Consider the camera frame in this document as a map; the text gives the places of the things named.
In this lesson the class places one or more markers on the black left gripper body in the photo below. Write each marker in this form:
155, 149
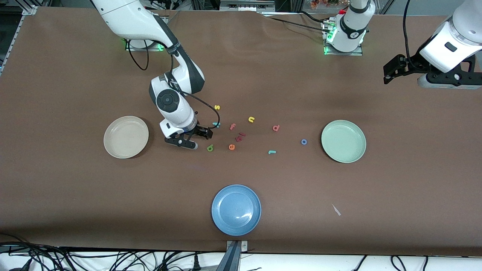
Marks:
411, 62

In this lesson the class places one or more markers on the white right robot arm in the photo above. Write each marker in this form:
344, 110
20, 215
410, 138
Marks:
124, 17

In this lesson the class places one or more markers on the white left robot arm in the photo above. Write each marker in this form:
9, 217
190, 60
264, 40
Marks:
352, 28

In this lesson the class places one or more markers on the beige brown plate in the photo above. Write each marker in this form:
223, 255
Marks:
126, 137

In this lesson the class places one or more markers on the blue plate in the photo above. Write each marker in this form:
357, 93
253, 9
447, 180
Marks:
236, 210

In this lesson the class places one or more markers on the light green plate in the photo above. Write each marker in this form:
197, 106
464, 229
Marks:
343, 141

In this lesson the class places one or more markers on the orange flowers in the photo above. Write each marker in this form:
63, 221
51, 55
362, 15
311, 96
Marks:
320, 3

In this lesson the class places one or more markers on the black power plug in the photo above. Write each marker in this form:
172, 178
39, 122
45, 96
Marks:
196, 264

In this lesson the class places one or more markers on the brown table cover sheet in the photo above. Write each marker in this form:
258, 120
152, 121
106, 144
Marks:
75, 195

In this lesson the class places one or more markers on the white paper scrap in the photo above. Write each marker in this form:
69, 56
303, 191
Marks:
336, 210

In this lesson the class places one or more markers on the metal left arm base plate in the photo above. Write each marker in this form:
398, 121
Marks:
344, 54

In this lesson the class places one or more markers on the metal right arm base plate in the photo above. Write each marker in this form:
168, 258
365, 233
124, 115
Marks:
150, 49

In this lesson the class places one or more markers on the grey camera mount pole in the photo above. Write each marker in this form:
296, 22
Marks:
232, 259

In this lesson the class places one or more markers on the aluminium frame bar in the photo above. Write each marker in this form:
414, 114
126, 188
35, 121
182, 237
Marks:
246, 5

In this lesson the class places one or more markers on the aluminium table rail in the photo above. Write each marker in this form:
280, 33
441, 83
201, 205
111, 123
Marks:
29, 10

